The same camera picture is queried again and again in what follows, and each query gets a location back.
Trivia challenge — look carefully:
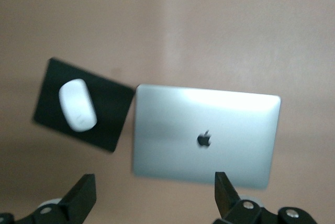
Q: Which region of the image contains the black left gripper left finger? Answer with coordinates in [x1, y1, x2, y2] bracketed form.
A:
[0, 173, 97, 224]

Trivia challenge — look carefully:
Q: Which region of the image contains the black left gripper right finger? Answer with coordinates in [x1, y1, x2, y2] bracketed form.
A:
[214, 171, 317, 224]

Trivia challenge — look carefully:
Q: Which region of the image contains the silver laptop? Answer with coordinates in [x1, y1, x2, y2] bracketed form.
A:
[130, 83, 282, 191]

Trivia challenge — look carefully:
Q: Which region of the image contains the black mouse pad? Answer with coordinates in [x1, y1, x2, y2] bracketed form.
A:
[31, 56, 136, 154]

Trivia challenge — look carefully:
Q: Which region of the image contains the white computer mouse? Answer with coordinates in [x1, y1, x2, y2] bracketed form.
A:
[59, 78, 98, 132]

